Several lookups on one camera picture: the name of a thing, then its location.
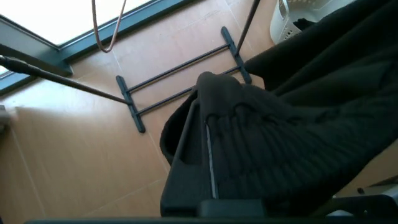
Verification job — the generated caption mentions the black clothes rack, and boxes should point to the black clothes rack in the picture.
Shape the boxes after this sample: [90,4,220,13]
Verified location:
[0,0,262,134]

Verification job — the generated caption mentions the window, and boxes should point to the window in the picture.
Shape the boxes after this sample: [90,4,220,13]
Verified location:
[0,0,200,96]

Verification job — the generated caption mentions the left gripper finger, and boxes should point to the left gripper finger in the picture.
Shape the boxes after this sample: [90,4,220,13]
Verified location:
[159,99,219,218]

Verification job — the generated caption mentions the heap of clothes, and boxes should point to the heap of clothes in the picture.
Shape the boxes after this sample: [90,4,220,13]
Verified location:
[292,17,318,32]

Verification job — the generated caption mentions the white laundry basket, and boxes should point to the white laundry basket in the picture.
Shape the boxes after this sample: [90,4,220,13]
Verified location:
[269,0,356,45]

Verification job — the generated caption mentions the black shorts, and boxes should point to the black shorts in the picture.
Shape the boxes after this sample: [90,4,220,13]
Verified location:
[159,0,398,219]

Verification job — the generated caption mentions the pink clothes hanger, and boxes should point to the pink clothes hanger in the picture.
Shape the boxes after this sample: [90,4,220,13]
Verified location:
[91,0,128,54]

